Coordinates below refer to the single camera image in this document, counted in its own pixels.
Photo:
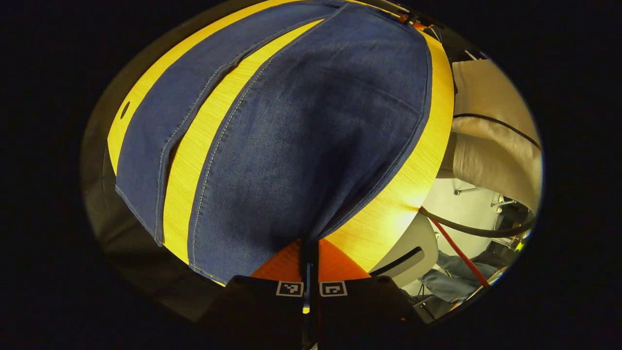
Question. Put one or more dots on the black round table grommet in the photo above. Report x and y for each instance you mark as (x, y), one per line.
(125, 109)

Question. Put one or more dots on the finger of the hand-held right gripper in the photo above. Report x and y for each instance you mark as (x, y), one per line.
(413, 22)

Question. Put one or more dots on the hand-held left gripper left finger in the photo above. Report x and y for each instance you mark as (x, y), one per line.
(262, 311)

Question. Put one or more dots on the person's leg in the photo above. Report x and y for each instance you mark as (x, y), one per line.
(452, 282)

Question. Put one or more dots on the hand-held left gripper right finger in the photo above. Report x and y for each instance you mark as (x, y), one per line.
(359, 311)

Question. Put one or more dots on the white plastic chair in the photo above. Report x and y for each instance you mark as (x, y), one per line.
(413, 238)

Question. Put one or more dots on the blue denim jeans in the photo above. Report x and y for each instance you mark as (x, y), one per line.
(311, 146)

